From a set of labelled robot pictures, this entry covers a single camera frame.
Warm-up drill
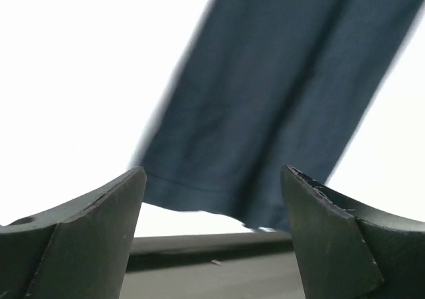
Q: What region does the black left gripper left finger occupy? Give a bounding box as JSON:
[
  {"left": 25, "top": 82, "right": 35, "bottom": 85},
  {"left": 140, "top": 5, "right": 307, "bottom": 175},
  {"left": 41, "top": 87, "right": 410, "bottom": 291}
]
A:
[{"left": 1, "top": 167, "right": 146, "bottom": 299}]

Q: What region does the navy maroon garment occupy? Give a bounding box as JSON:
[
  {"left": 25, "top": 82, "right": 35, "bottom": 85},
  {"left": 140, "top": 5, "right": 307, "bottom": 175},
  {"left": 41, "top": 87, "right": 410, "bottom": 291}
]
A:
[{"left": 140, "top": 0, "right": 424, "bottom": 231}]

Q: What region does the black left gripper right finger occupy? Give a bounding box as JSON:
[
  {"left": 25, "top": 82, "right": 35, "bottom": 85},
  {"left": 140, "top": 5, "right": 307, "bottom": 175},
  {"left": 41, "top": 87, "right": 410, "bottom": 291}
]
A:
[{"left": 281, "top": 165, "right": 424, "bottom": 299}]

